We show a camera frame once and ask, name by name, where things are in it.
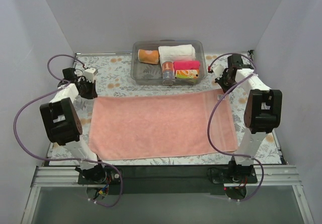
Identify rabbit print towel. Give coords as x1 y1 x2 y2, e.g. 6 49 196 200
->
162 61 175 80

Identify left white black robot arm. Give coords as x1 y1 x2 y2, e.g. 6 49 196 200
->
40 67 107 184

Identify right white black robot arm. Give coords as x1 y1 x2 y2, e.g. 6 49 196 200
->
216 53 282 183

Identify orange print rolled towel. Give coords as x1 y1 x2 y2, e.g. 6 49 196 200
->
175 69 199 79

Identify hot pink rolled towel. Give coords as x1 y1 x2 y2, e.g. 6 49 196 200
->
174 60 200 70

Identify clear plastic bin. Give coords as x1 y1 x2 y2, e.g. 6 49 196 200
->
131 40 207 86

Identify white rolled towel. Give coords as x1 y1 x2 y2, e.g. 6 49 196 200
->
158 44 196 63

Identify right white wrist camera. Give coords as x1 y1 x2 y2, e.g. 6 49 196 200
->
208 64 225 80

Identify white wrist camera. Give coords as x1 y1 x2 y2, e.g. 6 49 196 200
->
83 67 98 83
208 64 225 80

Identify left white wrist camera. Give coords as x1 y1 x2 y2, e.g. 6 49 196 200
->
83 67 98 83

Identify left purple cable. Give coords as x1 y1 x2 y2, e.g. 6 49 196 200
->
13 54 124 208

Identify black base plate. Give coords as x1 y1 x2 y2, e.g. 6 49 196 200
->
77 165 258 195

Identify aluminium frame rail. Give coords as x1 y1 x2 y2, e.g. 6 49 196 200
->
32 165 302 187

